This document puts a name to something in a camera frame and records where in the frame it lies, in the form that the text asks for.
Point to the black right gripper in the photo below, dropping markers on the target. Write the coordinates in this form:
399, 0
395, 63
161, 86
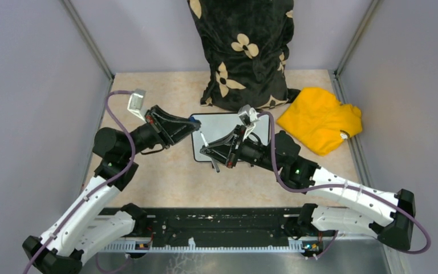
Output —
223, 149

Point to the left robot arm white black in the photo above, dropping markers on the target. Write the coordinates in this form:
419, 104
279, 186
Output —
76, 236

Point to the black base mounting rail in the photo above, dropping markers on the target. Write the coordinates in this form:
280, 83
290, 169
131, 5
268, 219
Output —
223, 230

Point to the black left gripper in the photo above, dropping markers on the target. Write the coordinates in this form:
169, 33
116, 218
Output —
179, 127

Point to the right aluminium frame post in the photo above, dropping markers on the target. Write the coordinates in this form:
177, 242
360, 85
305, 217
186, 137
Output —
366, 19

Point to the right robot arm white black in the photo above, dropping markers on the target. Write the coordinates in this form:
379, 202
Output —
386, 216

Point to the yellow folded garment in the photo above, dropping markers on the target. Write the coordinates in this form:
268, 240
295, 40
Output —
320, 121

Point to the blue capped whiteboard marker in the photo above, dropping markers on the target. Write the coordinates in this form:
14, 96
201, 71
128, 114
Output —
206, 145

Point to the black floral plush blanket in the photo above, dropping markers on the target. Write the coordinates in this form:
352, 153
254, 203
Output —
245, 44

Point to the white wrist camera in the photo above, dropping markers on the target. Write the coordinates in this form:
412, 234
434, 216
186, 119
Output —
249, 118
136, 102

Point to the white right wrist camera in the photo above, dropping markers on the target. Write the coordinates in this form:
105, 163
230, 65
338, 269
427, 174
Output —
249, 118

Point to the aluminium frame post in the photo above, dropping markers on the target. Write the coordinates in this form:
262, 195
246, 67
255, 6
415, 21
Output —
366, 19
87, 38

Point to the left aluminium frame post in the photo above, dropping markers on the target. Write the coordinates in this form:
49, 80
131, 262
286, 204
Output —
87, 38

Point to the small whiteboard black frame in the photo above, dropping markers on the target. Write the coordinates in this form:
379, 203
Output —
217, 125

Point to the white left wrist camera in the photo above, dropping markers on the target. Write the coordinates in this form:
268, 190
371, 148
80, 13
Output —
136, 102

